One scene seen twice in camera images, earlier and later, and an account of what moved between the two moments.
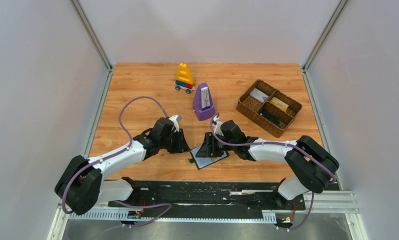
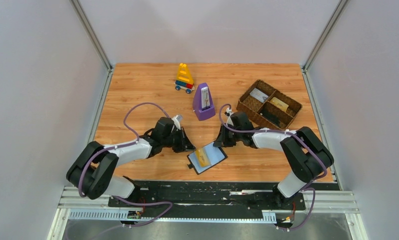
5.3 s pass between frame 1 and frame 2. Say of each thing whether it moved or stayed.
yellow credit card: stayed
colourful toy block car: stayed
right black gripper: moved
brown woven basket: stayed
